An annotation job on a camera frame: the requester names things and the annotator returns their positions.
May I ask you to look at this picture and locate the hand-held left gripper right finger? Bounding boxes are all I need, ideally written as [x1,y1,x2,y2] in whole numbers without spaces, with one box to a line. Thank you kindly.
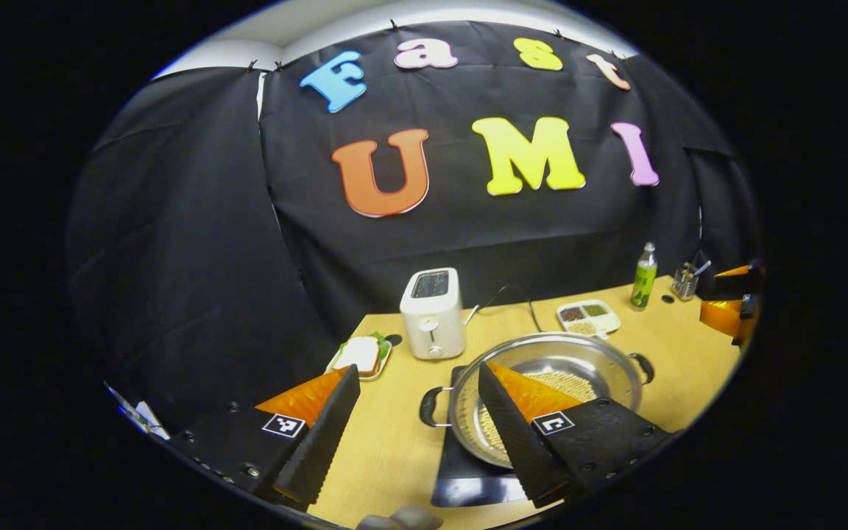
[477,361,674,510]

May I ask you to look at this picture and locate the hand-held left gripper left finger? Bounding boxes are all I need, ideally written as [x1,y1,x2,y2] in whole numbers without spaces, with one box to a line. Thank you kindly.
[166,364,362,509]

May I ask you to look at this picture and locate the black induction cooktop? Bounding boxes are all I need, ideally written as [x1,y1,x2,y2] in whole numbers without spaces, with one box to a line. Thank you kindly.
[431,364,543,509]

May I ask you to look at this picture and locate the steel pot with black handles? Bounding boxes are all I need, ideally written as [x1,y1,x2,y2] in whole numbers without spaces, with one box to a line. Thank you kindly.
[419,331,655,472]

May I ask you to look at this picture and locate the pile of pale soybeans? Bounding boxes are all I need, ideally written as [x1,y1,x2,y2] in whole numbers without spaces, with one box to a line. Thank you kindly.
[479,370,598,454]

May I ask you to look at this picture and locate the green label plastic bottle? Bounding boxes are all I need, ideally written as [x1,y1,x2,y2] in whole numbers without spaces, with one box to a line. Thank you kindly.
[630,241,659,311]

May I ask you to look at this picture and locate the sandwich on small plate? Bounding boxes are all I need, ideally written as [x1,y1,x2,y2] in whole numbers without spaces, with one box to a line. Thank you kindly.
[325,331,394,381]

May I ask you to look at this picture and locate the white divided bean dish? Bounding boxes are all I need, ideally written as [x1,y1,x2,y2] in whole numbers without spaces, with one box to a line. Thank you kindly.
[556,299,622,340]

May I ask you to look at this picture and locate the white toaster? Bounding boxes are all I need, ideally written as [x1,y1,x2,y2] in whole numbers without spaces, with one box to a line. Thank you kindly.
[399,266,467,361]

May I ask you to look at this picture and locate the metal wire utensil holder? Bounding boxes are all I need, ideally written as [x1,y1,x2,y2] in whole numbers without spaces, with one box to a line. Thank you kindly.
[671,261,699,303]

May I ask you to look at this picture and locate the black toaster cable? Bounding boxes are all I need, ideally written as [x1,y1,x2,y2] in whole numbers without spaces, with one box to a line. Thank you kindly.
[464,284,543,333]

